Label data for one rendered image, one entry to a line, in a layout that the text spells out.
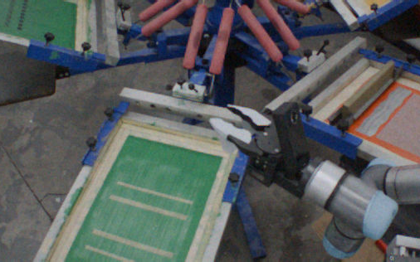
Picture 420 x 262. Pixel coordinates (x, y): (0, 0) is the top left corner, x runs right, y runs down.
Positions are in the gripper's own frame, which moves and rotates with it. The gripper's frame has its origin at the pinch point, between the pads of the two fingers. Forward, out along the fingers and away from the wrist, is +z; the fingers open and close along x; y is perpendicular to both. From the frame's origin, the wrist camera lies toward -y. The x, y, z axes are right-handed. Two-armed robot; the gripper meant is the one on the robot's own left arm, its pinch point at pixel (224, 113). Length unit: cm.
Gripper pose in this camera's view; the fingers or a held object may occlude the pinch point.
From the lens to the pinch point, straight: 76.0
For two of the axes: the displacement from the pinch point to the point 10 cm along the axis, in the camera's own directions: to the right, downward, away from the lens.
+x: 6.2, -5.1, 6.0
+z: -7.8, -4.9, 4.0
